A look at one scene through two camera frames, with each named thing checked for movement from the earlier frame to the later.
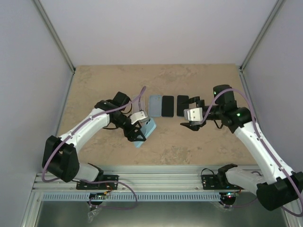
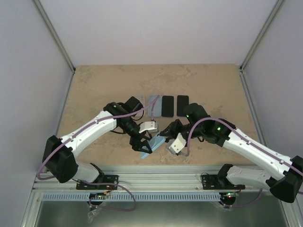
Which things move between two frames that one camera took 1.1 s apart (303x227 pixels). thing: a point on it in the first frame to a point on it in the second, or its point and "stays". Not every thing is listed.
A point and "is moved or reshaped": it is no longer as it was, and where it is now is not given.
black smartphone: [167, 106] stays
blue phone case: [147, 126] is moved or reshaped
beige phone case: [135, 106] stays
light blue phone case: [155, 105] stays
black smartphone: [182, 103] stays
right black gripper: [192, 126] to [173, 127]
